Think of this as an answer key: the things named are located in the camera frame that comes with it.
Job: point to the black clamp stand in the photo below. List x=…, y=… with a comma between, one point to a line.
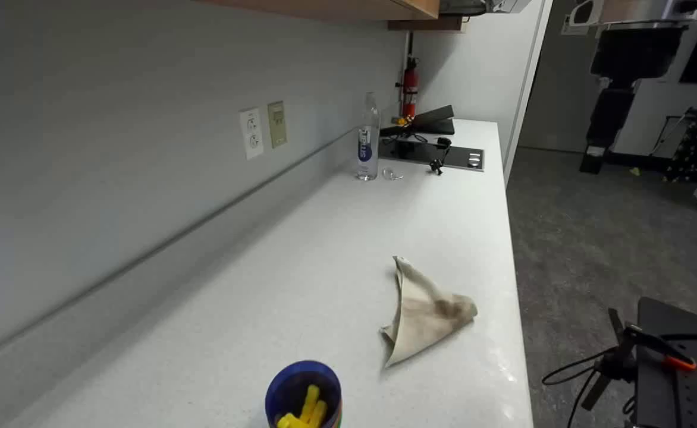
x=440, y=150

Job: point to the red fire extinguisher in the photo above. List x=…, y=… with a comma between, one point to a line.
x=410, y=88

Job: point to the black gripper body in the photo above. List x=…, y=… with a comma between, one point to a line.
x=616, y=99

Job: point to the black flat base plate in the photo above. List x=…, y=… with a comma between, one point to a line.
x=467, y=157

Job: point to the beige wall switch plate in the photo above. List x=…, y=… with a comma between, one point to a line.
x=277, y=124

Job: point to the clear glass cup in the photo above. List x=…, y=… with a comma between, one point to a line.
x=367, y=156

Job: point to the stained beige cloth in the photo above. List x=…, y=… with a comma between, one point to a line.
x=425, y=321

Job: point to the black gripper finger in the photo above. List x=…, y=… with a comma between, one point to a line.
x=596, y=163
x=616, y=135

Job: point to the black overhead appliance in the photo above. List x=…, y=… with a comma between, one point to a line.
x=473, y=6

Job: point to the wooden wall cabinet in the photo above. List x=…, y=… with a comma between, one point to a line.
x=324, y=6

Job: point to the clear plastic wrapper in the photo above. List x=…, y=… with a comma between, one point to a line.
x=389, y=174

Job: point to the white wall outlet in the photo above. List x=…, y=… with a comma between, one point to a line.
x=252, y=135

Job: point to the yellow plastic pieces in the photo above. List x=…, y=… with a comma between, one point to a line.
x=310, y=405

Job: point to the black perforated table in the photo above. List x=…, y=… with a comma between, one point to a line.
x=687, y=396

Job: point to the blue bowl with yellow items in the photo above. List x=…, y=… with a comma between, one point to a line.
x=291, y=387

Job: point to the black equipment rack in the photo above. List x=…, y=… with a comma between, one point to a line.
x=692, y=145

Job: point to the black wedge-shaped box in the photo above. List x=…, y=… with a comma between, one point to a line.
x=439, y=119

